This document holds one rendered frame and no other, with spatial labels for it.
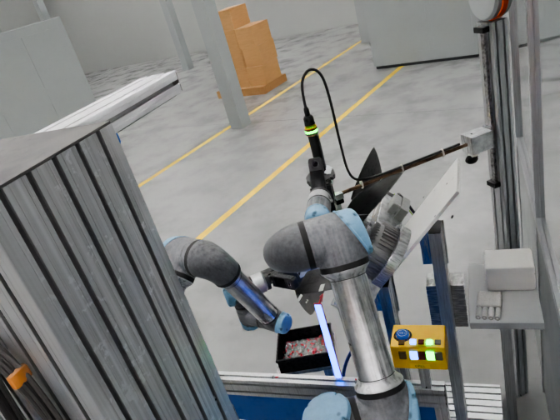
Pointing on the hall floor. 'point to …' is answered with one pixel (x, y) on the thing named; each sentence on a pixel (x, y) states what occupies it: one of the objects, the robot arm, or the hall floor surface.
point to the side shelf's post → (509, 373)
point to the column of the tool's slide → (500, 48)
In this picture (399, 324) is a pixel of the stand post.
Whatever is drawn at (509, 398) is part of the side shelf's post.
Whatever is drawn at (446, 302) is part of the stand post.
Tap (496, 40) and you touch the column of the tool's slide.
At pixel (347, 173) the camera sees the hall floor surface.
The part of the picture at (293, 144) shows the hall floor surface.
